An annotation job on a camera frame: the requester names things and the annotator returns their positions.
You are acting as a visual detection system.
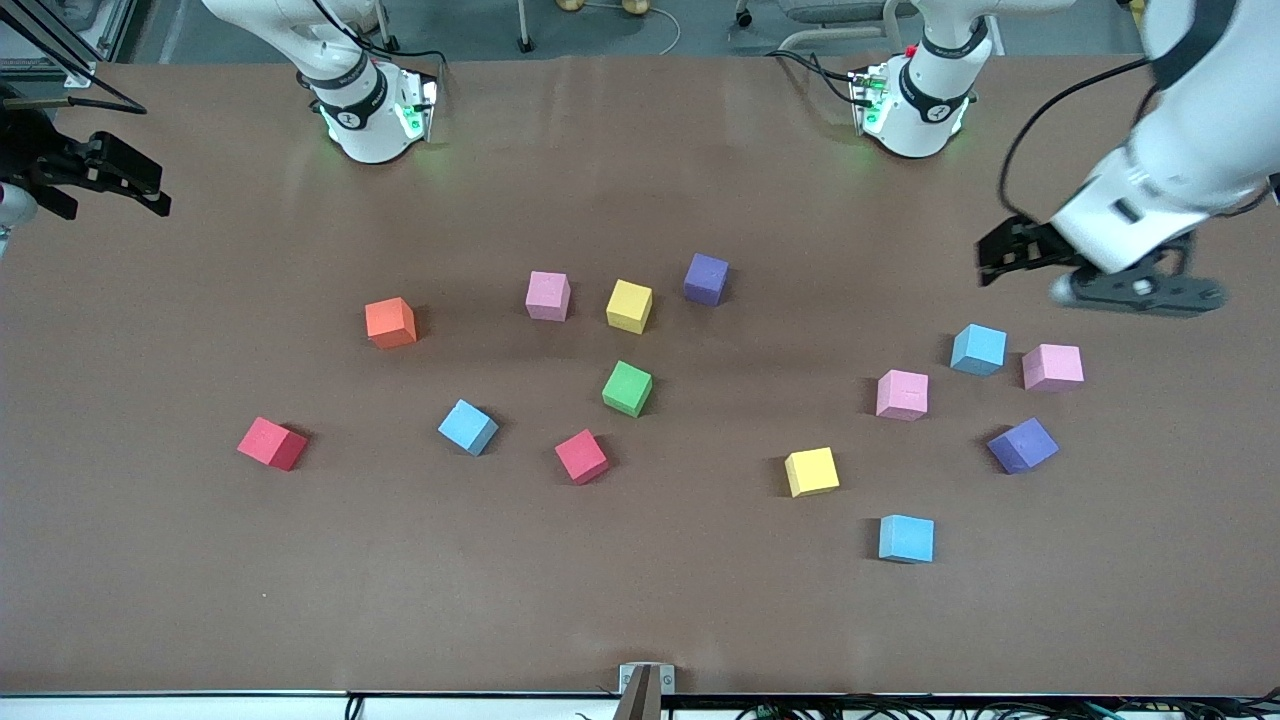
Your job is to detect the pink foam cube with slit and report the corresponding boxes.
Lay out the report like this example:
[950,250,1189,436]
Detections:
[876,370,930,422]

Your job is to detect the orange foam cube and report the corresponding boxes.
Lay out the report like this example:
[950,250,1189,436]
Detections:
[365,297,418,350]

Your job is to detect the purple foam cube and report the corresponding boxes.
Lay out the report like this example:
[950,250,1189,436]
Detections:
[684,252,730,307]
[987,417,1060,475]

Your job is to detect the blue foam cube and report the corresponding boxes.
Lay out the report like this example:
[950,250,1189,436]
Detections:
[879,515,935,564]
[438,399,499,457]
[950,324,1008,377]

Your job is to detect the yellow foam cube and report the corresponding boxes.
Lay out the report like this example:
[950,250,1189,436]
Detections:
[606,279,654,334]
[785,447,841,498]

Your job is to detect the green foam cube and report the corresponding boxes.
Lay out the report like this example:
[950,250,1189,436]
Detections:
[602,361,654,418]

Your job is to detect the white tubular stand legs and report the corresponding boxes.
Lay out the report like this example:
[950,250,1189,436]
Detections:
[775,0,916,56]

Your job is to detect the red foam cube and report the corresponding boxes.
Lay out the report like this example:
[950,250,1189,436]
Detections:
[555,429,610,486]
[237,417,310,472]

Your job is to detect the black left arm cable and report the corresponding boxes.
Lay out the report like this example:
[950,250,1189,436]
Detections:
[1000,55,1161,226]

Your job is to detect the aluminium frame post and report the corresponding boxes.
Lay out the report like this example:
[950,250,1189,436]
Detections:
[0,0,98,91]

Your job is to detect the black left base cable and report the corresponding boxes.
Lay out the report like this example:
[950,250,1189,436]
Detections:
[765,50,863,106]

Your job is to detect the black base cable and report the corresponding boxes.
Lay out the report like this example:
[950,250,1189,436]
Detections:
[765,50,863,106]
[385,35,448,76]

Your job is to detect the black right base cable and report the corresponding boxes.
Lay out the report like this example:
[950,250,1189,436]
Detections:
[385,35,448,76]

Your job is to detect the white floor cable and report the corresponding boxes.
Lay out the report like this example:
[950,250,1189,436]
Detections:
[585,0,683,58]

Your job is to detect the white table edge rail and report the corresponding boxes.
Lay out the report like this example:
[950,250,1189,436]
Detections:
[0,690,1280,720]

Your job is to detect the metal table edge bracket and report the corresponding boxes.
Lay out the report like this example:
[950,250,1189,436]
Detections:
[613,662,676,720]

